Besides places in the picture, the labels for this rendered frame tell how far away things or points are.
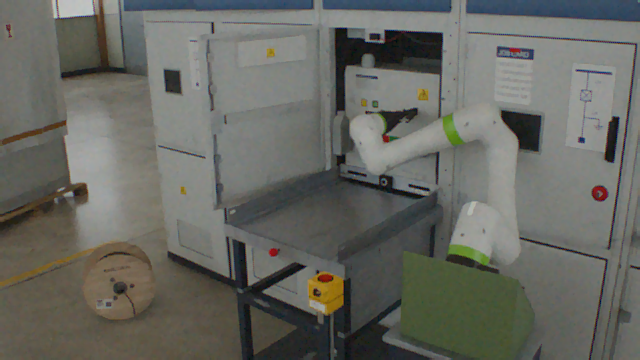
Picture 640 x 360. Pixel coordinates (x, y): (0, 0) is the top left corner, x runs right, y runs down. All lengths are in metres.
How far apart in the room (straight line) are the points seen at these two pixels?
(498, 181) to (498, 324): 0.58
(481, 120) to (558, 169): 0.40
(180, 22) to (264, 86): 1.02
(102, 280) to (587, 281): 2.42
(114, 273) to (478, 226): 2.17
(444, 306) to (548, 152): 0.81
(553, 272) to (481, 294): 0.80
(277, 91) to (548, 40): 1.17
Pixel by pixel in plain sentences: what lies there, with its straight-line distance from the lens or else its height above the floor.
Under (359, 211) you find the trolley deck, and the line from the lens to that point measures 2.50.
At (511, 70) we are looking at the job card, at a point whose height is 1.45.
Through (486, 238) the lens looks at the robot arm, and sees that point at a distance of 1.82.
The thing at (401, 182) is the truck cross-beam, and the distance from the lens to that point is 2.68.
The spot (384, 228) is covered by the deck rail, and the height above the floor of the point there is 0.88.
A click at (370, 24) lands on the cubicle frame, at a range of 2.60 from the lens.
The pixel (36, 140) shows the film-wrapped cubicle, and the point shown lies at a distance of 5.34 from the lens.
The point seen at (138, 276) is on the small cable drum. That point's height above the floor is 0.25.
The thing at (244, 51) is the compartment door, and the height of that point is 1.50.
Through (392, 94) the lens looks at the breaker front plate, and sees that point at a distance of 2.63.
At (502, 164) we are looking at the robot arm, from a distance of 2.12.
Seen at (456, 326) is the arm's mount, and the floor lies 0.84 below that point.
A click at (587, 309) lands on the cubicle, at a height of 0.58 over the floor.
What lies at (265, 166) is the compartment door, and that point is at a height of 0.97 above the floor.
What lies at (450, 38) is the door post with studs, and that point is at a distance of 2.41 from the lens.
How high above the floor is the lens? 1.77
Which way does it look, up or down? 19 degrees down
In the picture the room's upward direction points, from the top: 1 degrees counter-clockwise
